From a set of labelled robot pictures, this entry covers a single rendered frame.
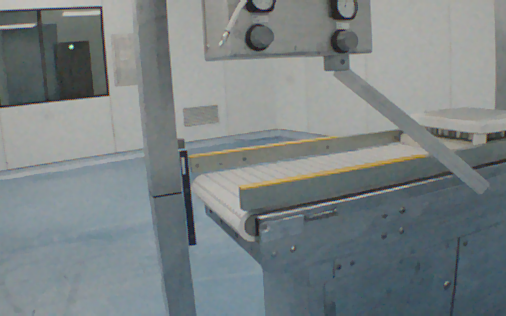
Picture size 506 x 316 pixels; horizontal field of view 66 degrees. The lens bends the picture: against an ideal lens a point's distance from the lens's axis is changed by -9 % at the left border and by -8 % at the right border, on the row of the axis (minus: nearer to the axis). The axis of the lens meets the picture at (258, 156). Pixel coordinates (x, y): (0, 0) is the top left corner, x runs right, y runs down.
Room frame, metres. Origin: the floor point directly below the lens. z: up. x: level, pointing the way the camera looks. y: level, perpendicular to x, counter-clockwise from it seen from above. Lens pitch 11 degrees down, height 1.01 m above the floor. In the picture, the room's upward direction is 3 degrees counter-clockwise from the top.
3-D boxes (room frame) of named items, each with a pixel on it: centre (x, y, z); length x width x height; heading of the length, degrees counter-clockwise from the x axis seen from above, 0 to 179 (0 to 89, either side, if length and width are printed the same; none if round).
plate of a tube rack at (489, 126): (0.94, -0.51, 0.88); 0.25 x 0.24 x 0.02; 23
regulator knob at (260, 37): (0.52, -0.01, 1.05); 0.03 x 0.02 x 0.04; 113
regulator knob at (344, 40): (0.57, -0.13, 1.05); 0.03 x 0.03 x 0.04; 23
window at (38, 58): (5.01, 2.47, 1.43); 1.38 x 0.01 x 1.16; 121
